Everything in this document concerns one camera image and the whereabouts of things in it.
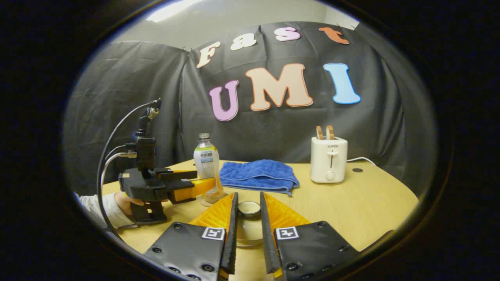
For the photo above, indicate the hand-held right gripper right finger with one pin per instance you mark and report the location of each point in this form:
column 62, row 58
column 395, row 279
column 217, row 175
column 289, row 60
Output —
column 267, row 242

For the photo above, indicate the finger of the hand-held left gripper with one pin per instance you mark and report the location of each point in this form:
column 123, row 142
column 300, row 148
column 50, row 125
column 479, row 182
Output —
column 191, row 189
column 179, row 175

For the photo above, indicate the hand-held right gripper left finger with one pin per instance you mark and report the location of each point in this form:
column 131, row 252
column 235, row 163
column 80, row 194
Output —
column 231, row 242

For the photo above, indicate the cream teacup lid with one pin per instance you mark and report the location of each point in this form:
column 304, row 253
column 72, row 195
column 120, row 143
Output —
column 249, row 226

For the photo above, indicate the clear plastic water bottle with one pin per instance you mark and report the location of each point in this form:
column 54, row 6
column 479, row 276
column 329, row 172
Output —
column 207, row 164

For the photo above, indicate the blue towel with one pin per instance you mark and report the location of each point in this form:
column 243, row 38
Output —
column 256, row 175

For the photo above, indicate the white toaster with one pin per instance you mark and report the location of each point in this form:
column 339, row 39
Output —
column 329, row 162

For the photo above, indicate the bread slice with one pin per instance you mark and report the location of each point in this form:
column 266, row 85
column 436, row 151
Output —
column 319, row 132
column 330, row 132

